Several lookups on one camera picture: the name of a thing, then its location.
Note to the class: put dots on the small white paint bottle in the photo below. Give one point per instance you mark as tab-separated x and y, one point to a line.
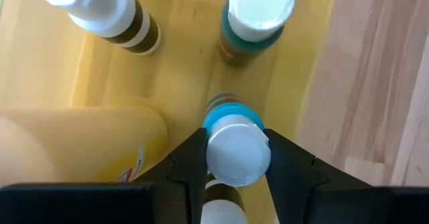
223	207

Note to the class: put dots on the translucent yellow plastic tray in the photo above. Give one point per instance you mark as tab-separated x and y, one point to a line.
184	76

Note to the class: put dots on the small dark paint bottle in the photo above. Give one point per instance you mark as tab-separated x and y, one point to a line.
100	6

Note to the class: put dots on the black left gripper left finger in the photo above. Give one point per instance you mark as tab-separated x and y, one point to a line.
181	177

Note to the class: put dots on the large yellow paint bottle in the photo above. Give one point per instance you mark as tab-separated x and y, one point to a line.
83	140

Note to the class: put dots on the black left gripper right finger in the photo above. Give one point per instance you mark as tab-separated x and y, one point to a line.
295	177

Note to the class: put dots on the small teal paint bottle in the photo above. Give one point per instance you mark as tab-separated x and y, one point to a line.
238	153

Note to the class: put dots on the small green paint bottle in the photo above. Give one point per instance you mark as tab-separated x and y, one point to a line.
258	9

